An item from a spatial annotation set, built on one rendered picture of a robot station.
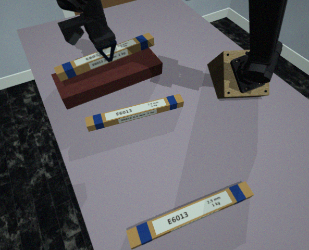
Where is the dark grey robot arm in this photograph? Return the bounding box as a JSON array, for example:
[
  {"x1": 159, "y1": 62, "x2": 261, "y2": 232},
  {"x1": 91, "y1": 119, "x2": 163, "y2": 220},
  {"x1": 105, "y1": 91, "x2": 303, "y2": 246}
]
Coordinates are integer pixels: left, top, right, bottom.
[{"x1": 57, "y1": 0, "x2": 288, "y2": 93}]

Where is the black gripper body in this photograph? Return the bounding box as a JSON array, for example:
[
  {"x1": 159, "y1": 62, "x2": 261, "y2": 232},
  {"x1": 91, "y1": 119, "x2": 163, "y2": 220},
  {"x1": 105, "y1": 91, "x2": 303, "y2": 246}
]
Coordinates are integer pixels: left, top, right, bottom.
[{"x1": 89, "y1": 12, "x2": 116, "y2": 49}]

